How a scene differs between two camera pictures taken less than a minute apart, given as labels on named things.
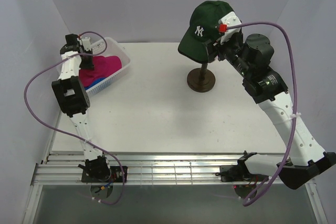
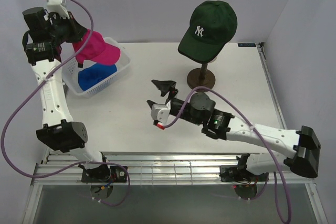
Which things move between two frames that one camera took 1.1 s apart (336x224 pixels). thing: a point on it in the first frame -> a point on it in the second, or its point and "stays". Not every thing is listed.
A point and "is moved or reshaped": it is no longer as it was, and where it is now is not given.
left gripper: (89, 65) -> (78, 32)
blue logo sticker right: (247, 45) stays
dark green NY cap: (203, 27) stays
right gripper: (215, 45) -> (165, 86)
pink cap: (104, 66) is moved or reshaped
